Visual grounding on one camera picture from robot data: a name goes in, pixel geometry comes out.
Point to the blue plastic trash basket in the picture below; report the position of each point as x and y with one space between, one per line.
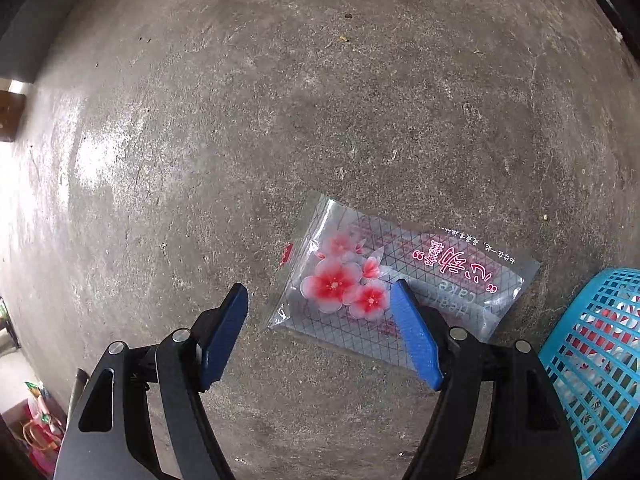
592 360

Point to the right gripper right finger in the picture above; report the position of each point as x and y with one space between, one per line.
527 436

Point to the small brown wooden block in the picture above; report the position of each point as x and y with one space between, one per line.
12 106

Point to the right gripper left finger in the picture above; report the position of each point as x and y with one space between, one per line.
109 434

